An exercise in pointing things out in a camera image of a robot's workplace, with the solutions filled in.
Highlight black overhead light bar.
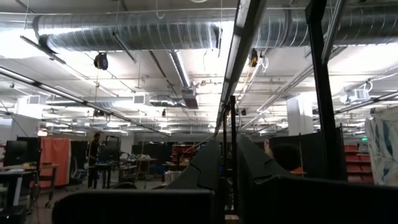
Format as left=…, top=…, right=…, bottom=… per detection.
left=214, top=0, right=269, bottom=134

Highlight black metal table frame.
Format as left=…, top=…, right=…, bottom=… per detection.
left=221, top=0, right=348, bottom=215

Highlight wooden background desk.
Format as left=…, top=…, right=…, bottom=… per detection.
left=0, top=163, right=60, bottom=216

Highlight white teal patterned cloth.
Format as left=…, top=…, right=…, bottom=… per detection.
left=364, top=107, right=398, bottom=187

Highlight black divider panel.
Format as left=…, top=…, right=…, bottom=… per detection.
left=269, top=130, right=326, bottom=181

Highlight black monitor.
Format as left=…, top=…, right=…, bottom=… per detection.
left=2, top=136, right=40, bottom=168

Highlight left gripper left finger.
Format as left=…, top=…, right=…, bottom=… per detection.
left=51, top=139, right=222, bottom=224

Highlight orange fabric panel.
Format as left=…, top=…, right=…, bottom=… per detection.
left=39, top=136, right=72, bottom=189

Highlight yellow black cable reel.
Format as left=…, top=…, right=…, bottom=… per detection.
left=248, top=48, right=261, bottom=68

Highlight silver ventilation duct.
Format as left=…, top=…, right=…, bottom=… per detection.
left=32, top=6, right=398, bottom=54

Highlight red storage bins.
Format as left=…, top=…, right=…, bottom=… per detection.
left=343, top=144, right=374, bottom=184
left=170, top=144, right=196, bottom=166

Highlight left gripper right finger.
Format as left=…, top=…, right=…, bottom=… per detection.
left=236, top=135, right=398, bottom=224

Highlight person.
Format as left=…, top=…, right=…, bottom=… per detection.
left=87, top=132, right=102, bottom=190
left=263, top=138, right=307, bottom=175

